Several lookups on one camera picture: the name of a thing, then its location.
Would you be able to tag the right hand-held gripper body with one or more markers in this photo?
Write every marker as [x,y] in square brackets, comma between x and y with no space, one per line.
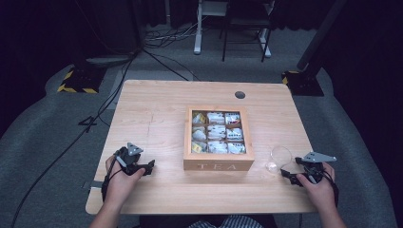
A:
[313,169]

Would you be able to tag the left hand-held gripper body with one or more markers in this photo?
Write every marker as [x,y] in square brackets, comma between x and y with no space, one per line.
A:
[130,158]

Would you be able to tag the person's right hand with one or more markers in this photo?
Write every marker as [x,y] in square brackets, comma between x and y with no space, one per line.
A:
[321,194]

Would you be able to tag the person's left hand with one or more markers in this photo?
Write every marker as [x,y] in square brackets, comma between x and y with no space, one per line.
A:
[120,186]

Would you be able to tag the clear glass cup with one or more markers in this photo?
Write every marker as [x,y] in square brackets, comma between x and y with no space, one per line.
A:
[280,157]

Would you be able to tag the wooden tea box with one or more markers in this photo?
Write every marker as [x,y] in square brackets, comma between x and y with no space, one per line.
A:
[218,161]

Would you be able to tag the group of tea bags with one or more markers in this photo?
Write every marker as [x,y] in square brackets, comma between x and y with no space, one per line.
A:
[217,133]

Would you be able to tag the person's striped clothing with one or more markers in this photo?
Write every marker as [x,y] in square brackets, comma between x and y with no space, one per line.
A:
[226,222]

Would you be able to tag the yellow black striped stand base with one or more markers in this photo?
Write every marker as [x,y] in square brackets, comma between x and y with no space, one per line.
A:
[80,80]

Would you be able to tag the black slanted stand pole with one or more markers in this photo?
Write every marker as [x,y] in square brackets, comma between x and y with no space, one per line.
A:
[320,34]

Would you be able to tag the black metal chair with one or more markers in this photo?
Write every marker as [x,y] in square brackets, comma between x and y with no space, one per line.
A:
[244,21]

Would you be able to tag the white desk frame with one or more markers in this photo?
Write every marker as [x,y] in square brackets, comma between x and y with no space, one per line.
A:
[198,38]

